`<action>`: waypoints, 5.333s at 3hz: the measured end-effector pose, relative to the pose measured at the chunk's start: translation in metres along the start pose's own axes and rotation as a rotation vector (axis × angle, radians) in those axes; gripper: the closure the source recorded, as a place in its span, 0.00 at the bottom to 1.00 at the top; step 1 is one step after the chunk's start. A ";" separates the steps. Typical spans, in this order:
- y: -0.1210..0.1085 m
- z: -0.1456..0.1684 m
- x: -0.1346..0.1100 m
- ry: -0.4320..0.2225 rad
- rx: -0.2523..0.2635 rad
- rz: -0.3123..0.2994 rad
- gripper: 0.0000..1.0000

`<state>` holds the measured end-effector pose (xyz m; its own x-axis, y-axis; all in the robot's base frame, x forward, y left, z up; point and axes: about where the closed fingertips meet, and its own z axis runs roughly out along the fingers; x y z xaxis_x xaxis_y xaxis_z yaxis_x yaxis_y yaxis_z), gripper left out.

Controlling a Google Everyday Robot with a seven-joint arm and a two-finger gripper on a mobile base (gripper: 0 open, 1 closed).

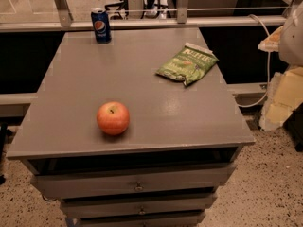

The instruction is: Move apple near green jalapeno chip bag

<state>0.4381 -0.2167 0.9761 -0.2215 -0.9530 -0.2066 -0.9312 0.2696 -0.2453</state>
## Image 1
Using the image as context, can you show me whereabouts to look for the red orange apple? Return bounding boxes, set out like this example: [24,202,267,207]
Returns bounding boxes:
[97,101,130,135]

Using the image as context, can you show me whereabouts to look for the grey drawer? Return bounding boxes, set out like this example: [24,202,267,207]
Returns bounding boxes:
[61,193,217,218]
[31,164,235,199]
[74,211,206,227]

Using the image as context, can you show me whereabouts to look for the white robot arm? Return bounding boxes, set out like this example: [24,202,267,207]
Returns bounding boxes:
[258,2,303,131]

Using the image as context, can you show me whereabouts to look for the middle grey drawer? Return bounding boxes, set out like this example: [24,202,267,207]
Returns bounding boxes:
[61,193,217,218]

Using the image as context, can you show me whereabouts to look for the blue Pepsi can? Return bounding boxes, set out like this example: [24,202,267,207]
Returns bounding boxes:
[91,8,112,44]

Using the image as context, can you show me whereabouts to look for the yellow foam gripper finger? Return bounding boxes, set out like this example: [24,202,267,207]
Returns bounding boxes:
[258,26,283,52]
[259,65,303,131]

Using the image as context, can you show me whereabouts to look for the grey drawer cabinet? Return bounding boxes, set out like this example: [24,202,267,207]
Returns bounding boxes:
[8,28,254,227]

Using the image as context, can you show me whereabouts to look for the metal railing frame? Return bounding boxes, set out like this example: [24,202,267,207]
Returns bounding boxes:
[0,0,302,32]

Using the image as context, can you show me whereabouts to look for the top grey drawer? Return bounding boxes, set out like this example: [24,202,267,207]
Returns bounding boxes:
[31,164,235,199]

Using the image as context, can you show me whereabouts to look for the bottom grey drawer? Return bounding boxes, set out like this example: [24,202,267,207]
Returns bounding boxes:
[74,211,206,227]

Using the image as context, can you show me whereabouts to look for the green jalapeno chip bag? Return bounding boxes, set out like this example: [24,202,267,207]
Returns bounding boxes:
[156,43,219,86]

